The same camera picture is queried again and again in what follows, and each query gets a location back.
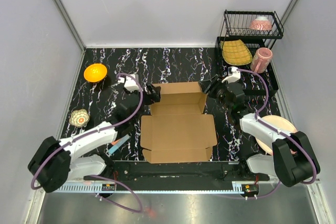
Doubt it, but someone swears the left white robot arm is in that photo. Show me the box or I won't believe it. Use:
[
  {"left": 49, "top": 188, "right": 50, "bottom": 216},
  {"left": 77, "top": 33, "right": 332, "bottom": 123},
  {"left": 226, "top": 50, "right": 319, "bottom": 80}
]
[{"left": 27, "top": 83, "right": 161, "bottom": 193}]

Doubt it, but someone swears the blue marker pen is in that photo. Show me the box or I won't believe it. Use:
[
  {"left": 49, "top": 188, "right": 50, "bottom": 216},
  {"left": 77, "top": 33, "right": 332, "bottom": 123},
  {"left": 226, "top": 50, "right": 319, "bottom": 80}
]
[{"left": 108, "top": 135, "right": 130, "bottom": 155}]

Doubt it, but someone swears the black marble table mat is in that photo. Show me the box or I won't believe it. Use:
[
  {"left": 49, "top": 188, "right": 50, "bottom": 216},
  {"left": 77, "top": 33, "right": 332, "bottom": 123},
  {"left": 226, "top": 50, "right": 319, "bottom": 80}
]
[{"left": 61, "top": 47, "right": 270, "bottom": 162}]

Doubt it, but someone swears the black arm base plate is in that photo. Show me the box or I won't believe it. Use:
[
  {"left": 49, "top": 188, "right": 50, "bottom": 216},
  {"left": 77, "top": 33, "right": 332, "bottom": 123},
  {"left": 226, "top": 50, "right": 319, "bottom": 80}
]
[{"left": 100, "top": 161, "right": 269, "bottom": 191}]

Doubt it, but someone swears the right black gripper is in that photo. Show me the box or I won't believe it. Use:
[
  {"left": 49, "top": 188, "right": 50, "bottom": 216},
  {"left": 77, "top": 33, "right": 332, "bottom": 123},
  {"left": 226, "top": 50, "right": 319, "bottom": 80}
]
[{"left": 198, "top": 74, "right": 232, "bottom": 111}]

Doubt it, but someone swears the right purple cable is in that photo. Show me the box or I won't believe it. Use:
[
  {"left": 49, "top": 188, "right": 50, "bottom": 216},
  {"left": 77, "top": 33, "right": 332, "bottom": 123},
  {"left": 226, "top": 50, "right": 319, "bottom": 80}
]
[{"left": 230, "top": 68, "right": 321, "bottom": 200}]

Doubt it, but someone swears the small floral patterned bowl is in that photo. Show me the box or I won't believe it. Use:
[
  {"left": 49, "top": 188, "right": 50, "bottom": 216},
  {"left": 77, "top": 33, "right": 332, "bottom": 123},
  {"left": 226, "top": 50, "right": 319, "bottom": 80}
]
[{"left": 69, "top": 109, "right": 90, "bottom": 127}]

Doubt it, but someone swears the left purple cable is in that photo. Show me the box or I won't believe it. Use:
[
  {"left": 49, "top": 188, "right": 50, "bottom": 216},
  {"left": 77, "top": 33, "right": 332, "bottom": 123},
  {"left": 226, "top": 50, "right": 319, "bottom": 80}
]
[{"left": 30, "top": 72, "right": 145, "bottom": 213}]

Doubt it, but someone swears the pink round plate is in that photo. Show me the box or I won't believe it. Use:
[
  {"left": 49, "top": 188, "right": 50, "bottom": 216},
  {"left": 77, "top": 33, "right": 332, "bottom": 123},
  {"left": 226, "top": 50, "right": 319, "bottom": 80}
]
[{"left": 256, "top": 115, "right": 298, "bottom": 155}]

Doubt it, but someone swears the brown cardboard box sheet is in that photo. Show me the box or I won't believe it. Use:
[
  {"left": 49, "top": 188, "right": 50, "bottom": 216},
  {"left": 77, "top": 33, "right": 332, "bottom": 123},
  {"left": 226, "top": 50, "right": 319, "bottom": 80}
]
[{"left": 140, "top": 82, "right": 217, "bottom": 164}]

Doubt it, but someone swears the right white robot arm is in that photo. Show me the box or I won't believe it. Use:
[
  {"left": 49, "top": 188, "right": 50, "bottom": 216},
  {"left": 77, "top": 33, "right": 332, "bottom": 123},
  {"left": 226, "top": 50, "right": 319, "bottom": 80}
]
[{"left": 198, "top": 76, "right": 320, "bottom": 187}]

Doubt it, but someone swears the pink mug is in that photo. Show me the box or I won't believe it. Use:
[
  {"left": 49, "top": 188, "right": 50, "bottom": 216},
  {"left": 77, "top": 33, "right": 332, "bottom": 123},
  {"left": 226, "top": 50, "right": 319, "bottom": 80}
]
[{"left": 250, "top": 47, "right": 273, "bottom": 73}]

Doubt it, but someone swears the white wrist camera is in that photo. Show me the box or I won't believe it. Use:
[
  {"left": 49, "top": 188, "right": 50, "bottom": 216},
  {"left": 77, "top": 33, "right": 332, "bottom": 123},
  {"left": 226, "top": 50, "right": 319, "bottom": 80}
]
[
  {"left": 118, "top": 76, "right": 140, "bottom": 92},
  {"left": 222, "top": 67, "right": 241, "bottom": 83}
]

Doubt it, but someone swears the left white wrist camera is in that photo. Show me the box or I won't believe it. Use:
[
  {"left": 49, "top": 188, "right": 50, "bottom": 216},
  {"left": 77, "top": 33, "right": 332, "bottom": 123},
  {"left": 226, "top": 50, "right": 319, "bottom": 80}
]
[{"left": 118, "top": 76, "right": 140, "bottom": 92}]

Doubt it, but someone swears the orange bowl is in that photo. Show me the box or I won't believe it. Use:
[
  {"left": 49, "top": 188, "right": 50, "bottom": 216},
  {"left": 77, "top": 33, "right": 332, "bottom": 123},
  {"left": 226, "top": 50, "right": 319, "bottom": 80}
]
[{"left": 83, "top": 63, "right": 108, "bottom": 83}]

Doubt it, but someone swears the purple cable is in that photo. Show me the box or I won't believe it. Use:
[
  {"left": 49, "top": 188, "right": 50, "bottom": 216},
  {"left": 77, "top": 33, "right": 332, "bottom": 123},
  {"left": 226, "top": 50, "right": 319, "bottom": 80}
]
[
  {"left": 30, "top": 72, "right": 145, "bottom": 213},
  {"left": 230, "top": 68, "right": 321, "bottom": 200}
]

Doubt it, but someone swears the pink patterned bowl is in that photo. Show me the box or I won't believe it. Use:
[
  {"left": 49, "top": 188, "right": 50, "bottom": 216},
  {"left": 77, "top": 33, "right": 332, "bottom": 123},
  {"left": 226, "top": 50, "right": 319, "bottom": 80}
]
[{"left": 249, "top": 16, "right": 272, "bottom": 31}]

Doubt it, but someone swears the yellow woven plate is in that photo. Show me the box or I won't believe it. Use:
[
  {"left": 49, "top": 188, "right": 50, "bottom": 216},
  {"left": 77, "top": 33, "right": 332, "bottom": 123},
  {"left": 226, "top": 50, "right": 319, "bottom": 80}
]
[{"left": 220, "top": 39, "right": 253, "bottom": 66}]

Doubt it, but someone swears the black wire dish rack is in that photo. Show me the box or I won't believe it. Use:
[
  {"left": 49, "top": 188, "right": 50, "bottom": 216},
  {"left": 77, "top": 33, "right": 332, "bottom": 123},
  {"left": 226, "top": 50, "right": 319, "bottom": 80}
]
[{"left": 215, "top": 9, "right": 285, "bottom": 98}]

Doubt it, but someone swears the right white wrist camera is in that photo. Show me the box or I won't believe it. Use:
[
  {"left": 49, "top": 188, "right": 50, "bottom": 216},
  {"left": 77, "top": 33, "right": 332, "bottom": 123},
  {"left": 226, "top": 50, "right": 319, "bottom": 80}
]
[{"left": 222, "top": 67, "right": 241, "bottom": 83}]

